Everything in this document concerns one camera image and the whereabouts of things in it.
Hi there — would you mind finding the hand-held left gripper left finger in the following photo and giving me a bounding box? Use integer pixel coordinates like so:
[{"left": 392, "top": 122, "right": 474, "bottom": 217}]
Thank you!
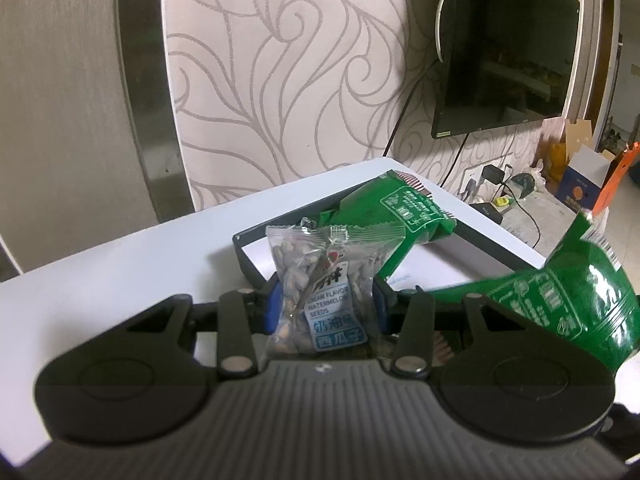
[{"left": 125, "top": 272, "right": 281, "bottom": 380}]

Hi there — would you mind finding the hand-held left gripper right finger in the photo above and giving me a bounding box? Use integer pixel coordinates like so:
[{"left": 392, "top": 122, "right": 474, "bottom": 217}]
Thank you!
[{"left": 371, "top": 275, "right": 531, "bottom": 380}]

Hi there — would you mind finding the clear seed packet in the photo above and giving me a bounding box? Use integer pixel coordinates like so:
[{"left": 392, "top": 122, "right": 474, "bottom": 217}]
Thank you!
[{"left": 264, "top": 224, "right": 407, "bottom": 358}]

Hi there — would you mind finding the dark box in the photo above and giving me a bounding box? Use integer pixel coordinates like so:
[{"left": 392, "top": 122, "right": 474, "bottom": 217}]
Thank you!
[{"left": 232, "top": 190, "right": 548, "bottom": 331}]

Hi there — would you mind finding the small green snack packet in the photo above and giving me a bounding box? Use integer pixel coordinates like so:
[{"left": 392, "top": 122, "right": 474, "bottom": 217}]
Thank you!
[{"left": 300, "top": 170, "right": 458, "bottom": 281}]

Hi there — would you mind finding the large green snack packet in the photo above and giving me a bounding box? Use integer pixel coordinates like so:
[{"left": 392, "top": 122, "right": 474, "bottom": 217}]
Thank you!
[{"left": 427, "top": 210, "right": 640, "bottom": 373}]

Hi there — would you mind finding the flat black floor box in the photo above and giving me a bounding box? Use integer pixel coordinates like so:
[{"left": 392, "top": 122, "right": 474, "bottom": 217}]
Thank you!
[{"left": 472, "top": 202, "right": 506, "bottom": 223}]

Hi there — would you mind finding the yellow bag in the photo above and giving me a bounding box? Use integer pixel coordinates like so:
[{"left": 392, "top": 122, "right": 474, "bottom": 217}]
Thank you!
[{"left": 545, "top": 140, "right": 568, "bottom": 183}]

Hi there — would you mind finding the blue and white carton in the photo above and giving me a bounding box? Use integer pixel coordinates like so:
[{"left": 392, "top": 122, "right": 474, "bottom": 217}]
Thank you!
[{"left": 557, "top": 147, "right": 616, "bottom": 211}]

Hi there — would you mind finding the brown cardboard box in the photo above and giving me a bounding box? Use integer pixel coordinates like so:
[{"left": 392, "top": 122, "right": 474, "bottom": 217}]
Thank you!
[{"left": 565, "top": 119, "right": 596, "bottom": 153}]

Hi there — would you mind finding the orange cardboard flap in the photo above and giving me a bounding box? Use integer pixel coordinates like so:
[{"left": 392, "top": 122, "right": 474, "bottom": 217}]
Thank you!
[{"left": 592, "top": 142, "right": 640, "bottom": 211}]

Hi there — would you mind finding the black television cable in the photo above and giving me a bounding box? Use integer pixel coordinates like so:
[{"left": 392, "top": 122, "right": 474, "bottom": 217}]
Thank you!
[
  {"left": 440, "top": 132, "right": 471, "bottom": 188},
  {"left": 382, "top": 45, "right": 436, "bottom": 158}
]

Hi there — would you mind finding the black wall television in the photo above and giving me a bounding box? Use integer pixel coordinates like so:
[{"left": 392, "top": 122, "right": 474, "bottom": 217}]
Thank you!
[{"left": 431, "top": 0, "right": 582, "bottom": 140}]

